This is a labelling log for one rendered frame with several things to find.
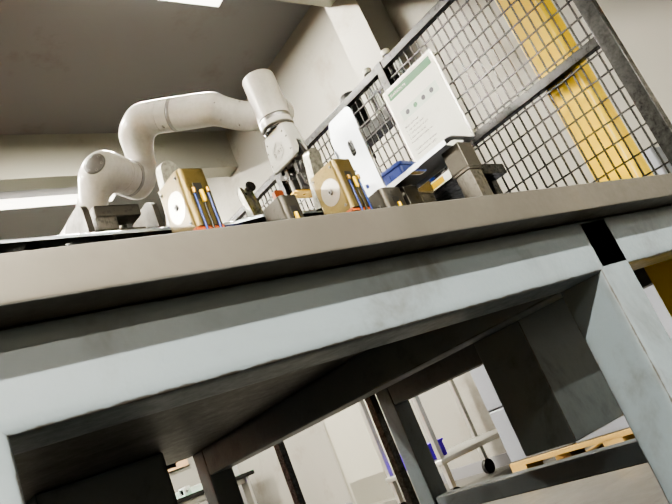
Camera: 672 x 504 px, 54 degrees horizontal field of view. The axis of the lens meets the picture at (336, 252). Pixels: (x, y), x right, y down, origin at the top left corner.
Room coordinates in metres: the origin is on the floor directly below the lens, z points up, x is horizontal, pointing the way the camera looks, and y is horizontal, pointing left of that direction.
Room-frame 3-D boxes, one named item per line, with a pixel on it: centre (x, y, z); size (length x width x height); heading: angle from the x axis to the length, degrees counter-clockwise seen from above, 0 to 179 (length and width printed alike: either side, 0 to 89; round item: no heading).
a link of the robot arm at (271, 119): (1.50, 0.02, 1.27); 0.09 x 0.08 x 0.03; 45
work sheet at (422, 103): (1.84, -0.41, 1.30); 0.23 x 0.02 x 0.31; 45
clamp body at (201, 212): (1.11, 0.20, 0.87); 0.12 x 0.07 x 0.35; 45
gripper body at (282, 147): (1.49, 0.01, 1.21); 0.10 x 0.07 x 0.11; 45
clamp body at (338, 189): (1.33, -0.07, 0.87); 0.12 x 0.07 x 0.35; 45
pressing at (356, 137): (1.70, -0.15, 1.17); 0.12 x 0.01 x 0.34; 45
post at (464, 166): (1.36, -0.33, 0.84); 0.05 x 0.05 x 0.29; 45
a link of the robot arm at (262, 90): (1.50, 0.01, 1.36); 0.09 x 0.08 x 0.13; 167
